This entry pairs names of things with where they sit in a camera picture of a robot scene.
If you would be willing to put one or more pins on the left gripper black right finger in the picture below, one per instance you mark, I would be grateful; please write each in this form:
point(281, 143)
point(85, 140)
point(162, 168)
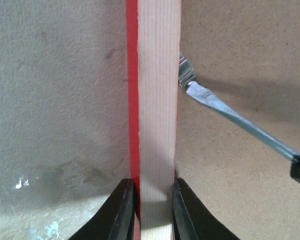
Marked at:
point(191, 219)

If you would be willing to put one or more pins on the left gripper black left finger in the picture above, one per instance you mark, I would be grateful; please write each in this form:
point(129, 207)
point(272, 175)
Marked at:
point(115, 219)

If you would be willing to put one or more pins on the yellow handled screwdriver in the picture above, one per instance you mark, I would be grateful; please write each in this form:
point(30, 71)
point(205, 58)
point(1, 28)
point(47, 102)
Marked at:
point(206, 98)

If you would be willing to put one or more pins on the red wooden picture frame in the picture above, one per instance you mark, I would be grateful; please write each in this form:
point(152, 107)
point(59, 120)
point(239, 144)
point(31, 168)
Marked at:
point(153, 46)

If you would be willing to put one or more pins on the metal retaining clip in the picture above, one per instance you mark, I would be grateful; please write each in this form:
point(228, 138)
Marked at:
point(186, 73)

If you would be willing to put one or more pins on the brown frame backing board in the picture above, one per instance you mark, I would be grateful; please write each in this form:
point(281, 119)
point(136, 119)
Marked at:
point(238, 143)

